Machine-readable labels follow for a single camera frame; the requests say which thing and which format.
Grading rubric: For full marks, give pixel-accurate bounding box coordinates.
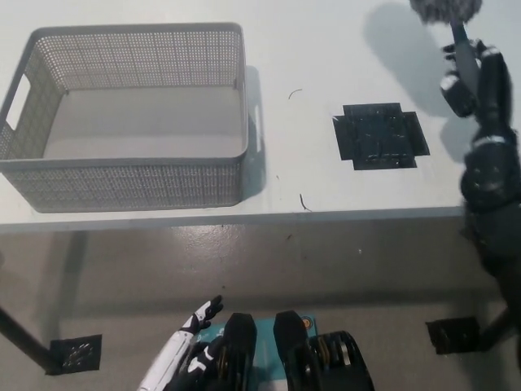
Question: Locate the grey fluffy duster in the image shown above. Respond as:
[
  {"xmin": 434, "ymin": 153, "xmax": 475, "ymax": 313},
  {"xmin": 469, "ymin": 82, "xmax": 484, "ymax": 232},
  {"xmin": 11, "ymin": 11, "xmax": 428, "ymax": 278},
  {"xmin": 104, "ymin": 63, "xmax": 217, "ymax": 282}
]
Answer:
[{"xmin": 409, "ymin": 0, "xmax": 484, "ymax": 89}]

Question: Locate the black tape patch on desk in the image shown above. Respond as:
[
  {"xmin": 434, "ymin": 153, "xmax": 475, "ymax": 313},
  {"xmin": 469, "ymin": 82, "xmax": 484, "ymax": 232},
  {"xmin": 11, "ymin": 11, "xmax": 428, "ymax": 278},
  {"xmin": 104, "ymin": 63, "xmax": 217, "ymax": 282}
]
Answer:
[{"xmin": 332, "ymin": 102, "xmax": 431, "ymax": 172}]

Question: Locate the black right hand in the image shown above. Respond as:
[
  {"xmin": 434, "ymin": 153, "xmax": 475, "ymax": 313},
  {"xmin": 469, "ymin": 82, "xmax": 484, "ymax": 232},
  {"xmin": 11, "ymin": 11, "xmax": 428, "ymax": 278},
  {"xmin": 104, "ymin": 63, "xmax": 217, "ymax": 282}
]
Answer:
[{"xmin": 439, "ymin": 38, "xmax": 514, "ymax": 142}]

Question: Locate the grey perforated plastic basket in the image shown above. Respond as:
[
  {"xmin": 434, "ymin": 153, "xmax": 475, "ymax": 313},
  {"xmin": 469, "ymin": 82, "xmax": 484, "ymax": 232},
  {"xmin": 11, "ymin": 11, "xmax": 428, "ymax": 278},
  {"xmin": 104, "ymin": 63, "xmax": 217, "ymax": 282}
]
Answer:
[{"xmin": 0, "ymin": 22, "xmax": 250, "ymax": 213}]

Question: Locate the white and black left hand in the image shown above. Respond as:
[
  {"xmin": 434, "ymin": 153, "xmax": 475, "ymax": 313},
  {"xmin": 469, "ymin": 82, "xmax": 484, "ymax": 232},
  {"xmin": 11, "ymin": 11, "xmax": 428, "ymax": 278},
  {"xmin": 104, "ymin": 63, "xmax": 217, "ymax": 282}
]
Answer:
[{"xmin": 138, "ymin": 295, "xmax": 225, "ymax": 391}]

